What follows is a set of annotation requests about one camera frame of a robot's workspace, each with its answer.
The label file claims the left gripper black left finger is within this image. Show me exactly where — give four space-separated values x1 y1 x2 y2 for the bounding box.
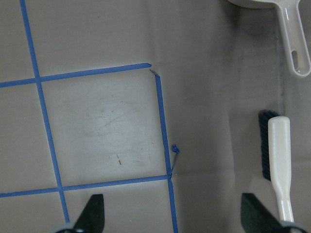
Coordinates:
72 194 105 230

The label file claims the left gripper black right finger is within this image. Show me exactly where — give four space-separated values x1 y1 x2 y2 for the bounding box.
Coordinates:
241 193 279 228

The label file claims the cream brush with black bristles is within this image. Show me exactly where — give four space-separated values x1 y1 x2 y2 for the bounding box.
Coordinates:
258 110 294 222

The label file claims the cream plastic dustpan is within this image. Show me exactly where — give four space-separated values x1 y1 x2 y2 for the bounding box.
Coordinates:
230 0 311 78

